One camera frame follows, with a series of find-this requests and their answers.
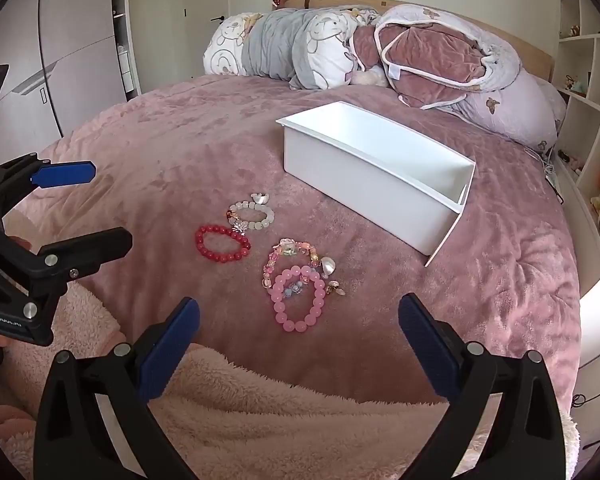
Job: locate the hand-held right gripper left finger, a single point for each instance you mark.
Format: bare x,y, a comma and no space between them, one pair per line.
172,345

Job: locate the small brown figurine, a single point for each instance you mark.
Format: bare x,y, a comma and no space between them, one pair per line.
573,30

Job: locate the small bear figurine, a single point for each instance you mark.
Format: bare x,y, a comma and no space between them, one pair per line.
575,84

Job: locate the white storage box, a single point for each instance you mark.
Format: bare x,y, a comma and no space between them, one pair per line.
360,180

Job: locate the white wall shelf unit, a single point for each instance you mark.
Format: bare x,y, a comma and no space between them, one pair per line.
587,110

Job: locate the bear print rolled duvet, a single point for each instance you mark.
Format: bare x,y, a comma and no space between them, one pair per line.
275,45

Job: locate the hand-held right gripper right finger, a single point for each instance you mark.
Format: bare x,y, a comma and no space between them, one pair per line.
427,345

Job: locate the cream closet door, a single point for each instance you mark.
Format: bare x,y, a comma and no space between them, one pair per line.
157,25

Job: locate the lilac butterfly rolled quilt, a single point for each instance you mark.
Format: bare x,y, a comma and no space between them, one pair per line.
430,50

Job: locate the wooden headboard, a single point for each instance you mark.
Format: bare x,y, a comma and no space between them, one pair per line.
520,45

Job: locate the cream room door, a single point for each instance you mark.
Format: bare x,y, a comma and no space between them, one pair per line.
207,20

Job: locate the grey sliding door wardrobe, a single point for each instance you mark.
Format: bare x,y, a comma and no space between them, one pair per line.
80,60

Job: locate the narrow white open shelf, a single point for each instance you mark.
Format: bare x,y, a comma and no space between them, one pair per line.
127,75

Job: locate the pale pink plush toy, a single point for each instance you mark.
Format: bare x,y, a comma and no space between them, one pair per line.
367,78

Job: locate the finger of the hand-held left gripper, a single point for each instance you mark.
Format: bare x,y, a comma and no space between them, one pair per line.
95,247
65,173

